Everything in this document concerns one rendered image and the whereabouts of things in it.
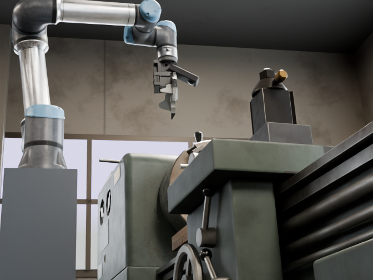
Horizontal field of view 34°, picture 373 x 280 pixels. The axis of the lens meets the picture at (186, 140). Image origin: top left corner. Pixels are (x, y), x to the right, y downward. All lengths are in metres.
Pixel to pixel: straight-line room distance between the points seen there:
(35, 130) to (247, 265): 0.96
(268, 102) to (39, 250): 0.74
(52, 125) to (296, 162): 0.92
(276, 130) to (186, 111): 3.56
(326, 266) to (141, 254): 1.17
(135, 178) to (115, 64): 2.97
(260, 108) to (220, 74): 3.68
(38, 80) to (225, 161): 1.12
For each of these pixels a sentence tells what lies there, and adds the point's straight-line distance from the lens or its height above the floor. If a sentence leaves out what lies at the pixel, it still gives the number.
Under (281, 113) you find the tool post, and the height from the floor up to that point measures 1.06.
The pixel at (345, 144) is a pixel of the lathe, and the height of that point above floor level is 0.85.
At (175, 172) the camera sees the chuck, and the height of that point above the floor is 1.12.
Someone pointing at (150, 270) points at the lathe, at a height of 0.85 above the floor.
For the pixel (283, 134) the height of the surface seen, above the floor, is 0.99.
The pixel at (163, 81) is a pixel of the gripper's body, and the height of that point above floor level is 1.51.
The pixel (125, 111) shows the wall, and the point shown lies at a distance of 4.71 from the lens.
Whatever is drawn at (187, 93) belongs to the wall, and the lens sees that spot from 4.85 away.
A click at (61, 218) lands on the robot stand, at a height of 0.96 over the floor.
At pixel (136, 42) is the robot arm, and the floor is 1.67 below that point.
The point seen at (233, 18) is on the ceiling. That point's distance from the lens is 4.78.
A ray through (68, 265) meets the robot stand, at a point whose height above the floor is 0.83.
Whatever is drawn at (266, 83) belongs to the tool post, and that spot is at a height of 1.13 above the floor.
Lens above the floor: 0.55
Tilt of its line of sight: 21 degrees up
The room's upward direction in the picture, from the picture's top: 3 degrees counter-clockwise
